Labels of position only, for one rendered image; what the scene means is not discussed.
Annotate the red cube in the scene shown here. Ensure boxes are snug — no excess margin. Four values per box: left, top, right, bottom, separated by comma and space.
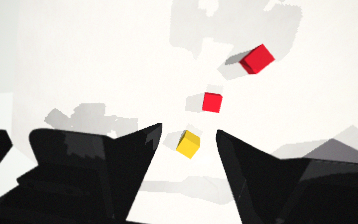
202, 92, 223, 113
239, 44, 275, 74

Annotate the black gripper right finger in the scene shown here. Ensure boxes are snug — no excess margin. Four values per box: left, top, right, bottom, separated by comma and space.
215, 129, 358, 224

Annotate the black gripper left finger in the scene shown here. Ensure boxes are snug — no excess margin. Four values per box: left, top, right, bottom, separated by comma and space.
28, 123, 163, 220

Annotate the yellow cube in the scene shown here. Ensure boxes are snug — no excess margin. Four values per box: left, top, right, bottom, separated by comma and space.
176, 130, 200, 159

